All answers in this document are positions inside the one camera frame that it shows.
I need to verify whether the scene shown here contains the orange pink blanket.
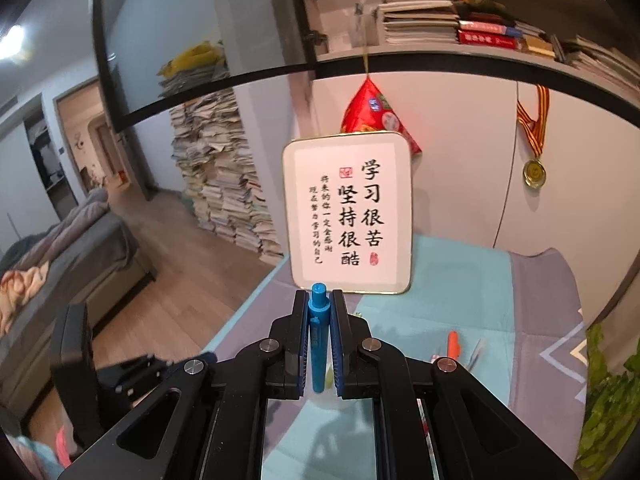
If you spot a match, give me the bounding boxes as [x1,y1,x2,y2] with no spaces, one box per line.
[0,262,51,337]

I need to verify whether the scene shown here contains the ceiling lamp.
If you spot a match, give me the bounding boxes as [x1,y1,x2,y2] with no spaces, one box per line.
[0,22,31,63]

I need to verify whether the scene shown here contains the tall stack of books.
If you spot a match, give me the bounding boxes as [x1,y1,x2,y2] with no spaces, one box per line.
[169,87,287,266]

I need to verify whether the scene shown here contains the blue pen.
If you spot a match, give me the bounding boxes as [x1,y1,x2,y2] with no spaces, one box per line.
[308,282,332,394]

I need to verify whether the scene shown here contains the slanted row of books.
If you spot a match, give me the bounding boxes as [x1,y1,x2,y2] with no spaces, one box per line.
[552,34,640,88]

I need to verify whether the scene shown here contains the grey bed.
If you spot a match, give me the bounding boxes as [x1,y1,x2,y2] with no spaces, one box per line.
[0,200,158,413]

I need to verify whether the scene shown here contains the white wall bookshelf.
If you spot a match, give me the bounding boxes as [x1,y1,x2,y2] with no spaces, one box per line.
[299,0,640,128]

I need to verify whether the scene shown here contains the red printed hanging bag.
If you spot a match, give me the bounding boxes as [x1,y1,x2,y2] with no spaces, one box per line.
[341,74,422,156]

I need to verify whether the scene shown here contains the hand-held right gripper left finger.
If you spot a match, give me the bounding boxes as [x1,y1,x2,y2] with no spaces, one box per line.
[57,290,311,480]

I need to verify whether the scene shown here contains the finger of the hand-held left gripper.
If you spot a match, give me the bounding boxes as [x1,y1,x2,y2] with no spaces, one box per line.
[95,351,219,411]

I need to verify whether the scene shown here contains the teal grey patterned tablecloth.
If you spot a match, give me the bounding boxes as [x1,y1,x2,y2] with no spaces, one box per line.
[204,232,587,480]

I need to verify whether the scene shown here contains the clear pen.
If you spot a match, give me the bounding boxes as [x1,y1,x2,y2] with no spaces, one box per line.
[467,337,489,369]

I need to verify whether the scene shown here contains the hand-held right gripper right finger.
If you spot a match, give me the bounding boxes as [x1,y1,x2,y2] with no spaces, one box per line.
[331,289,577,480]

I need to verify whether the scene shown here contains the pile of papers with yellow bag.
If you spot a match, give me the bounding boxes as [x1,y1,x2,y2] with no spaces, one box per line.
[157,41,232,99]

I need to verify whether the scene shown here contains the gold medal with striped ribbon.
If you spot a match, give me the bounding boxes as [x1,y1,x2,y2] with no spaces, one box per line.
[516,84,551,190]

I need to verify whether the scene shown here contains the red books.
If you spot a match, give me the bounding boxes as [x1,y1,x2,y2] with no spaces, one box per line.
[457,19,523,52]

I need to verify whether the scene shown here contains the framed calligraphy sign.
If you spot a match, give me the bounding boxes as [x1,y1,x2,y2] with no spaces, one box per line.
[282,131,414,295]

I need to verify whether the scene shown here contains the grey blanket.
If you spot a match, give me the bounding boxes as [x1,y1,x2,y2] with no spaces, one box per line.
[0,187,110,281]

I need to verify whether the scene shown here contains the clear glass jar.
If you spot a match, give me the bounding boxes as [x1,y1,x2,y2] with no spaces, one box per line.
[349,4,377,47]

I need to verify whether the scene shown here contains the green leafy plant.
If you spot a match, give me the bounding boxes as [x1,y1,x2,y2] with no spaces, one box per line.
[574,322,640,467]

